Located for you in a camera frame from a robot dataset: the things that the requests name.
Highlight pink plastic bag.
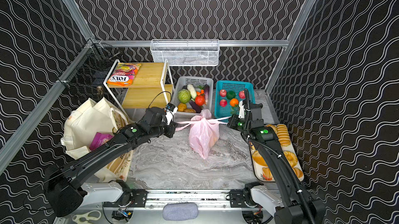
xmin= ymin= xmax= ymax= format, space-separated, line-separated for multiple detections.
xmin=176 ymin=109 xmax=229 ymax=159

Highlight magenta Lot 100 candy bag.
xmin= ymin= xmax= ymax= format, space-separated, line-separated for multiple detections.
xmin=89 ymin=132 xmax=113 ymax=151

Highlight cream canvas tote bag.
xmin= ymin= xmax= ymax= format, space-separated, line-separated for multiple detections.
xmin=60 ymin=98 xmax=133 ymax=182

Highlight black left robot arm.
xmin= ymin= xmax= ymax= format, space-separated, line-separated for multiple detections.
xmin=43 ymin=103 xmax=177 ymax=217

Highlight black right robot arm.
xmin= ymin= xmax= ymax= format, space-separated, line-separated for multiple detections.
xmin=228 ymin=89 xmax=325 ymax=224

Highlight orange with green leaves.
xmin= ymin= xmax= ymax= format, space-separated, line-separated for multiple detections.
xmin=230 ymin=98 xmax=240 ymax=115

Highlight yellow pumpkin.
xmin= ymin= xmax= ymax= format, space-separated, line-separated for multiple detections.
xmin=177 ymin=103 xmax=187 ymax=112

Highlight red apple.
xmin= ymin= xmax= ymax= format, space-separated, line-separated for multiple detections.
xmin=239 ymin=91 xmax=246 ymax=99
xmin=219 ymin=90 xmax=227 ymax=97
xmin=219 ymin=99 xmax=228 ymax=107

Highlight dark green avocado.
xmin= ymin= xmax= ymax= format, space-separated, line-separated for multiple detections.
xmin=226 ymin=91 xmax=236 ymax=100

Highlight teal plastic basket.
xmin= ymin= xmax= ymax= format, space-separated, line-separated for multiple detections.
xmin=214 ymin=80 xmax=255 ymax=119

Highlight purple eggplant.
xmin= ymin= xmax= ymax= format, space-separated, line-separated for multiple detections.
xmin=189 ymin=100 xmax=202 ymax=113

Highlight green cabbage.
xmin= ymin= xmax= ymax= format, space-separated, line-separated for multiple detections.
xmin=177 ymin=89 xmax=191 ymax=104

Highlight red tomato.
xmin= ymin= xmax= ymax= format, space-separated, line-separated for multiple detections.
xmin=195 ymin=95 xmax=206 ymax=107

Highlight white radish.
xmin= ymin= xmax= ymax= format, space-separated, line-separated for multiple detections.
xmin=187 ymin=84 xmax=197 ymax=99

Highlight tray of breads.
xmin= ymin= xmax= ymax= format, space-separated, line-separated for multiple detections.
xmin=249 ymin=124 xmax=304 ymax=182

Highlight orange Fox's candy bag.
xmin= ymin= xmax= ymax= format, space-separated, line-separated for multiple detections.
xmin=107 ymin=63 xmax=142 ymax=87

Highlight grey foam pad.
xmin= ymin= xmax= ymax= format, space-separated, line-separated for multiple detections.
xmin=162 ymin=203 xmax=198 ymax=221

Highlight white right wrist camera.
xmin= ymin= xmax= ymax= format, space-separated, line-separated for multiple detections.
xmin=239 ymin=100 xmax=249 ymax=119

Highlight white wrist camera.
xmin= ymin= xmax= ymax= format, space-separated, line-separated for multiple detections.
xmin=165 ymin=103 xmax=178 ymax=125
xmin=239 ymin=100 xmax=249 ymax=119

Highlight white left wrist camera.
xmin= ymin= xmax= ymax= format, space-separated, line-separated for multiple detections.
xmin=165 ymin=103 xmax=178 ymax=125

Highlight aluminium linear rail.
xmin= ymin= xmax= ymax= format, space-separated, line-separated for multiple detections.
xmin=102 ymin=188 xmax=312 ymax=210

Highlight white wire mesh wall basket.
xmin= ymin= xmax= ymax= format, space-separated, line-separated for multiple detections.
xmin=150 ymin=39 xmax=220 ymax=67

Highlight white handled scissors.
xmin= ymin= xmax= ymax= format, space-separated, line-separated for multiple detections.
xmin=72 ymin=210 xmax=102 ymax=224

